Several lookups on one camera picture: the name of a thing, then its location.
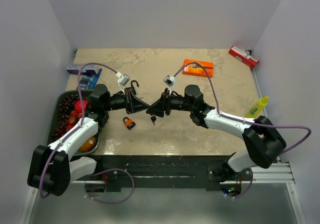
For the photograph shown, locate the white blue toothpaste box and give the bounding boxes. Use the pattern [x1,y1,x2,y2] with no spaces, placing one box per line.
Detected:
[66,64,98,76]

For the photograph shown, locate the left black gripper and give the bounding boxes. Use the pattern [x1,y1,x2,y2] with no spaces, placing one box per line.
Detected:
[103,88,150,115]

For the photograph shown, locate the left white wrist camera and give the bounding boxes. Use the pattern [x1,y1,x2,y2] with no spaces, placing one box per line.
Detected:
[115,72,131,93]

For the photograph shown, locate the red apple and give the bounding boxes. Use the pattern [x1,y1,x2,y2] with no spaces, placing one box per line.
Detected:
[74,99,89,113]

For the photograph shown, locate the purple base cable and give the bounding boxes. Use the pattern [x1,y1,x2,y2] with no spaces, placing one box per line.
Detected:
[224,168,254,199]
[84,168,135,205]

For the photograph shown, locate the orange toy pineapple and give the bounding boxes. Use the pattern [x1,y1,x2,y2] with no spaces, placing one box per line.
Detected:
[78,136,97,153]

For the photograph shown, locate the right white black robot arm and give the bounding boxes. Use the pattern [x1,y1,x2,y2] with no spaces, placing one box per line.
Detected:
[146,85,287,182]

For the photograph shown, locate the yellow glue bottle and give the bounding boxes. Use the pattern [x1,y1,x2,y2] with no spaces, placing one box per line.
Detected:
[244,96,269,118]

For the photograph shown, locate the red box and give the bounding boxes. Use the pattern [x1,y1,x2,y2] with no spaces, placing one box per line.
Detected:
[228,46,260,69]

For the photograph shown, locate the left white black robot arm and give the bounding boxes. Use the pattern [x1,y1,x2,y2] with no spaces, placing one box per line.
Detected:
[27,84,149,196]

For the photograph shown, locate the black Kaijing padlock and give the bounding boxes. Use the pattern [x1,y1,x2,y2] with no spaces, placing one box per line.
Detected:
[129,80,140,95]

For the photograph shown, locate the dark red grape bunch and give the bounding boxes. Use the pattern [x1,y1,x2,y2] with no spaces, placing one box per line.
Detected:
[51,94,80,140]

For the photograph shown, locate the red cherries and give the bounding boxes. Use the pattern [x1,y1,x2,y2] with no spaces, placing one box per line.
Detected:
[65,110,82,131]

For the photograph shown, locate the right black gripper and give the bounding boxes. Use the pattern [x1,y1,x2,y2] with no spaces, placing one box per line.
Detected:
[146,88,194,118]

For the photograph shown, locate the grey fruit tray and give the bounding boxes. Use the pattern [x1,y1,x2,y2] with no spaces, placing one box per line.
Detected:
[47,90,100,156]

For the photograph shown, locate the orange razor box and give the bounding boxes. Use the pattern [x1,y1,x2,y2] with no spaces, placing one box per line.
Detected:
[182,59,214,78]

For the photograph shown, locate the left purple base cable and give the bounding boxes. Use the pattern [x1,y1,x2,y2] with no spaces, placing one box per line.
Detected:
[84,168,135,205]

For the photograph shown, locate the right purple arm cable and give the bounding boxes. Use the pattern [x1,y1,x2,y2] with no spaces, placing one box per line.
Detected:
[172,61,312,157]

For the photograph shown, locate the orange black padlock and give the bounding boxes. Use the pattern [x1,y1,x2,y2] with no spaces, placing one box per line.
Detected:
[122,117,136,130]

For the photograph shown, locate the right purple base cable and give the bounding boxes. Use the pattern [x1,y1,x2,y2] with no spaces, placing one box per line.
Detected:
[224,168,254,199]

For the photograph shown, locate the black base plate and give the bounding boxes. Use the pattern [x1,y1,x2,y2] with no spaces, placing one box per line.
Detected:
[80,155,253,192]

